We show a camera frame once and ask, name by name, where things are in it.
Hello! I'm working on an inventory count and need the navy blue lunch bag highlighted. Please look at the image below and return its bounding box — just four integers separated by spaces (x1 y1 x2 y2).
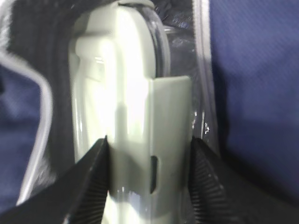
0 0 299 206

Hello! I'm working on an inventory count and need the green lid glass food container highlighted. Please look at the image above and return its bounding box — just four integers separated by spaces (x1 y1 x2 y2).
69 0 192 224

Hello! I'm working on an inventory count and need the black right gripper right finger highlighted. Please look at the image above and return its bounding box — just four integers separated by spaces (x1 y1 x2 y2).
188 138 299 224

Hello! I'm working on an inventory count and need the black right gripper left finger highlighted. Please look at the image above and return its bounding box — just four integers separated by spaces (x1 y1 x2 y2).
0 139 110 224

